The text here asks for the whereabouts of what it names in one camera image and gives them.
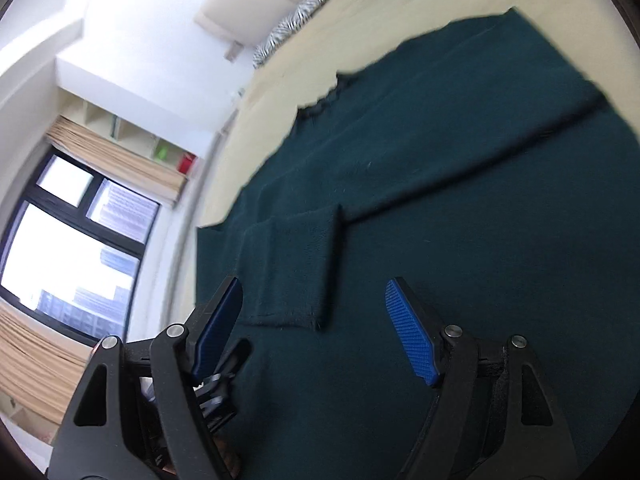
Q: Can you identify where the beige curtain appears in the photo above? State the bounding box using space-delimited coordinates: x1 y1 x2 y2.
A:
0 295 101 443
45 115 188 208

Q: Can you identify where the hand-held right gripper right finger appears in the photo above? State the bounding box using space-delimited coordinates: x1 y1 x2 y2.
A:
384 277 583 480

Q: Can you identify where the dark green knit sweater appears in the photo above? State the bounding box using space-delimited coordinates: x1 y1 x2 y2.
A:
192 6 640 480

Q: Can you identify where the white wall shelf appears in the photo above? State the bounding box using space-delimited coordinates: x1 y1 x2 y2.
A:
75 100 201 178

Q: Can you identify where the bed with beige sheet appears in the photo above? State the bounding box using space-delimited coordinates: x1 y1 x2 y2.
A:
197 0 621 228

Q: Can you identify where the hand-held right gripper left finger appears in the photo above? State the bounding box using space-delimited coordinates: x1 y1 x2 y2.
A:
47 276 244 480

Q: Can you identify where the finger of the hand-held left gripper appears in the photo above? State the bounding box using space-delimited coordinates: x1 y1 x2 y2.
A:
197 338 252 433

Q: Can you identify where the zebra print pillow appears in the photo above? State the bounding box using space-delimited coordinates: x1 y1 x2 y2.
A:
252 0 331 68

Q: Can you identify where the black framed window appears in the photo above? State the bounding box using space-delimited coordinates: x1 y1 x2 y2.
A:
0 147 162 346

